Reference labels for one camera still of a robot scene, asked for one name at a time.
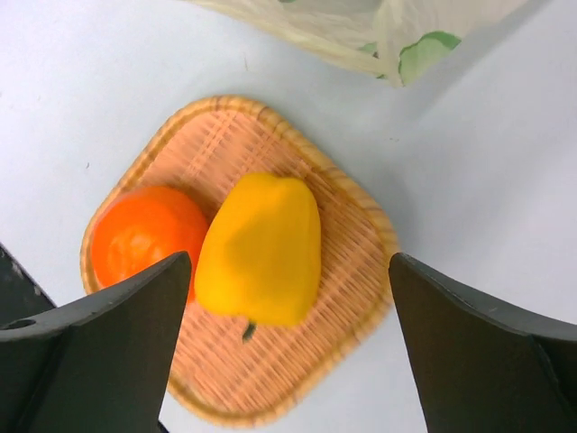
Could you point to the pale green plastic bag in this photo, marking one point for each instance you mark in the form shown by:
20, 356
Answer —
394, 40

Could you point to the orange fake persimmon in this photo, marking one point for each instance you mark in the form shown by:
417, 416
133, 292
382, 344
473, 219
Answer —
143, 227

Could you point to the orange woven wicker tray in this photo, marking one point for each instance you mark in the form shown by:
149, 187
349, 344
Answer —
203, 150

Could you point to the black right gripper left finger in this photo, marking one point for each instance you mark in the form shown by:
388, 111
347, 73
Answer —
100, 363

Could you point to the yellow fake bell pepper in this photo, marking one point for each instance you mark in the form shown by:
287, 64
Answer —
261, 259

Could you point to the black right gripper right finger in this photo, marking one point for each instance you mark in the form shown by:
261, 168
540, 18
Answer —
481, 364

